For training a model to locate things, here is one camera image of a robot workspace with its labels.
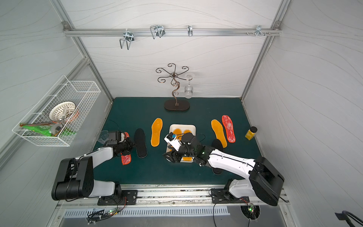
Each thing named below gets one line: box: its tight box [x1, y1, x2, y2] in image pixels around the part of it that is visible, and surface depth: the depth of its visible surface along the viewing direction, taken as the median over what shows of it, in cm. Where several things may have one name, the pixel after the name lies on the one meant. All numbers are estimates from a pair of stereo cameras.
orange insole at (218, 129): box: [210, 119, 228, 149], surface depth 103 cm
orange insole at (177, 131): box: [172, 128, 183, 139], surface depth 103 cm
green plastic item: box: [19, 122, 77, 137], surface depth 56 cm
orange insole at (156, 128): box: [150, 117, 164, 148], surface depth 101 cm
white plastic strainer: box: [48, 101, 77, 122], surface depth 67 cm
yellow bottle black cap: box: [244, 126, 258, 141], surface depth 93 cm
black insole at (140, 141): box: [133, 128, 148, 158], surface depth 98 cm
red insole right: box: [221, 114, 236, 143], surface depth 103 cm
